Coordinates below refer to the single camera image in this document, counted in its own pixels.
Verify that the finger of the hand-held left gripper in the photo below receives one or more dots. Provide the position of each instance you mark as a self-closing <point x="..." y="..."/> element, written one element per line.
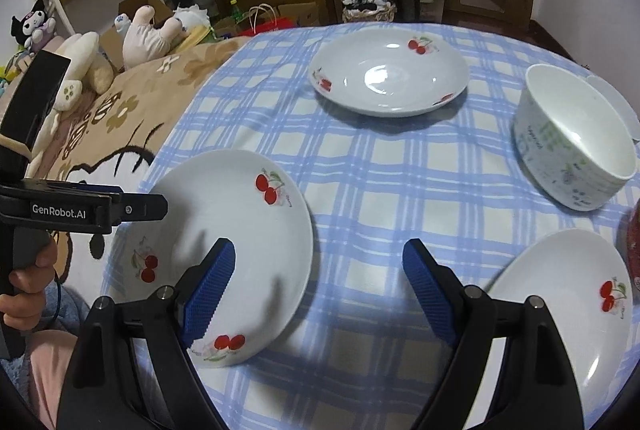
<point x="145" y="207"/>

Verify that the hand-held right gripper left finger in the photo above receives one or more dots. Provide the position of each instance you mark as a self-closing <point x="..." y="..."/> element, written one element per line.
<point x="210" y="295"/>

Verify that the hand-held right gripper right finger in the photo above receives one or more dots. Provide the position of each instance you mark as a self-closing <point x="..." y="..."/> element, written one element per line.
<point x="430" y="295"/>

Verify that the white cherry print plate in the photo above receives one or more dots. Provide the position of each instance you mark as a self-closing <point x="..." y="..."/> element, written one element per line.
<point x="390" y="74"/>
<point x="250" y="250"/>
<point x="550" y="300"/>

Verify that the large white bowl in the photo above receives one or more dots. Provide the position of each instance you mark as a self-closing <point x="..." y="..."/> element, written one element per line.
<point x="560" y="149"/>

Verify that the person's left hand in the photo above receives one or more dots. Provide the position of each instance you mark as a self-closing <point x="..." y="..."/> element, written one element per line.
<point x="30" y="310"/>

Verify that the brown flower blanket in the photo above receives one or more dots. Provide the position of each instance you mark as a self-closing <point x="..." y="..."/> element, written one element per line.
<point x="150" y="109"/>

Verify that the blue fleece garment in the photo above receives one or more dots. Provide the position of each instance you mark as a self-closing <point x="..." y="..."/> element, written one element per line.
<point x="75" y="310"/>

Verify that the blue checked cloth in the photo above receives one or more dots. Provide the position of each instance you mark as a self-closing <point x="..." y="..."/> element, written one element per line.
<point x="380" y="180"/>

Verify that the cream plush toy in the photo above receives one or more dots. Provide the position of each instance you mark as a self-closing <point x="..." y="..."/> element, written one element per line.
<point x="85" y="59"/>

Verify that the pink cloth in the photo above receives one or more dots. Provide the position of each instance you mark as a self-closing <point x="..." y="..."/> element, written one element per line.
<point x="52" y="370"/>

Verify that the pink white plush toy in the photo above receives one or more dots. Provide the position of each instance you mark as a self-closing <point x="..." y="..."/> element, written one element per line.
<point x="145" y="37"/>

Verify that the yellow green cushion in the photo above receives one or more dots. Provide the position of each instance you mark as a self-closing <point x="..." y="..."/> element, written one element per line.
<point x="197" y="37"/>

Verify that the black purple plush toy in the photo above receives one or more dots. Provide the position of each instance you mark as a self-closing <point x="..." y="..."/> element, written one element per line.
<point x="32" y="22"/>

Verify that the white haired plush toy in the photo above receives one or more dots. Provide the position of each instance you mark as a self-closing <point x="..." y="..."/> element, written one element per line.
<point x="190" y="17"/>

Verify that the open cardboard box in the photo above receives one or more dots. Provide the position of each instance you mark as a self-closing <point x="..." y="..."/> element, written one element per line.
<point x="150" y="2"/>

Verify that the green bottle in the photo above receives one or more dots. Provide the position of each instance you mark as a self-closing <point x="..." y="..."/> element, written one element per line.
<point x="234" y="12"/>

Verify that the red paper bag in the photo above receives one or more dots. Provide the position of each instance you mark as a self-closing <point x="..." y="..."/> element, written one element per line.
<point x="267" y="25"/>

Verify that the wicker basket with socks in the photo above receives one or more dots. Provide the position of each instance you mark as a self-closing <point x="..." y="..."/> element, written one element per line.
<point x="367" y="9"/>

